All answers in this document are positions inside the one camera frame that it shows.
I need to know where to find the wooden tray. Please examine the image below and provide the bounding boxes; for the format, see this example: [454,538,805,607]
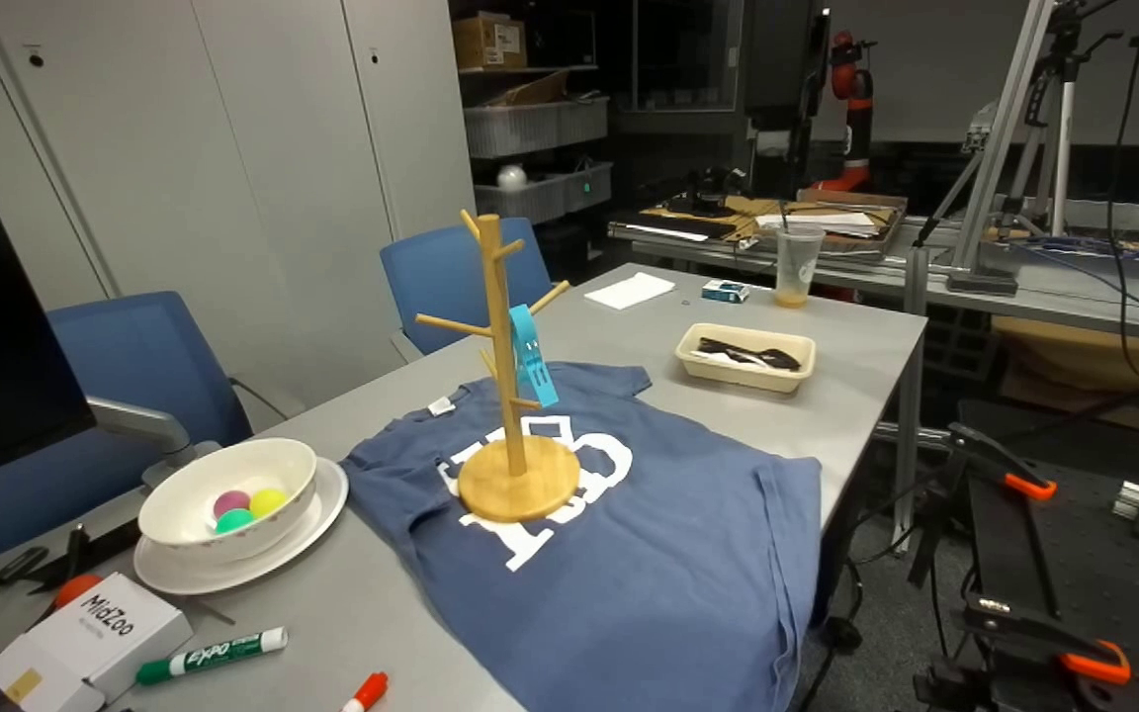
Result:
[631,186,913,262]

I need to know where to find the blue t-shirt white print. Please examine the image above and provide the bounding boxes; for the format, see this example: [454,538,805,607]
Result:
[339,361,826,712]

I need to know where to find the blue plastic clip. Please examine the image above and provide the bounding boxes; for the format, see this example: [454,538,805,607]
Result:
[506,299,561,410]

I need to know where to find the small orange-handled clamp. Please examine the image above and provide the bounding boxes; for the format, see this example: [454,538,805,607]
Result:
[942,421,1065,506]

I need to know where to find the wooden mug tree hanger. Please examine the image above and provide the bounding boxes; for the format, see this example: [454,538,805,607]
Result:
[412,206,586,526]

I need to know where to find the white cabinet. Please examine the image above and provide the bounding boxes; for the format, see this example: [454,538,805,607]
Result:
[0,0,478,410]

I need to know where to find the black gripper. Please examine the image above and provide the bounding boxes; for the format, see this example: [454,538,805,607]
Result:
[742,0,836,133]

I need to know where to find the orange marker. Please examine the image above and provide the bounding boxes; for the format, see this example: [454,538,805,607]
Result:
[46,568,107,614]

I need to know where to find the green dry-erase marker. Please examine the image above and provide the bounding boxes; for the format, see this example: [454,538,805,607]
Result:
[131,621,291,687]

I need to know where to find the red marker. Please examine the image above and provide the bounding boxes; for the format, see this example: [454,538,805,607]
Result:
[339,669,391,712]

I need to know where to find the beige plastic tray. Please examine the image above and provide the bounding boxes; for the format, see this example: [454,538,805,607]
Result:
[670,317,821,401]

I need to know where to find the black items in tray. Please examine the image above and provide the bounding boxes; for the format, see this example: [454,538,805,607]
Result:
[694,331,802,376]

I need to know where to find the yellow ball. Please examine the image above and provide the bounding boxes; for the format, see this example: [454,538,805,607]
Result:
[245,481,288,521]

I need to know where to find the green ball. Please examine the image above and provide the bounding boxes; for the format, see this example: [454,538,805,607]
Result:
[209,506,260,538]

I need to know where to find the gray storage bin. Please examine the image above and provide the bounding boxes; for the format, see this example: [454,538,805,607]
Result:
[461,90,614,166]
[471,157,616,228]

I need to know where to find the small blue box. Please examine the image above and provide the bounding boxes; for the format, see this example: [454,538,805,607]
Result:
[701,276,756,309]

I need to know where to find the white paper sheet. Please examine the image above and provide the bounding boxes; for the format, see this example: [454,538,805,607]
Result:
[581,270,680,313]

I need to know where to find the clear plastic cup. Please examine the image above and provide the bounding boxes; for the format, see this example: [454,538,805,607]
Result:
[771,226,826,313]

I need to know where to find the white bowl with toys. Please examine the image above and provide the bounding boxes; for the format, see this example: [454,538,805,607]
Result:
[131,456,353,596]

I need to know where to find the brown cardboard box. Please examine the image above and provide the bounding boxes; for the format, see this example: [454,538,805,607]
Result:
[450,7,528,71]

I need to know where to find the blue chair with armrest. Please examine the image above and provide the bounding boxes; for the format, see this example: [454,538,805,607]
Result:
[0,290,256,578]

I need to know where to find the large orange-handled clamp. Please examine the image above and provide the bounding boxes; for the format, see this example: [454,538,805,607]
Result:
[960,595,1139,687]

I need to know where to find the white cardboard box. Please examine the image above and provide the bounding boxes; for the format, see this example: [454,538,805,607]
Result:
[0,568,193,712]

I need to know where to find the aluminium frame stand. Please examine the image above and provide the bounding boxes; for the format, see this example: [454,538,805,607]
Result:
[942,0,1065,295]

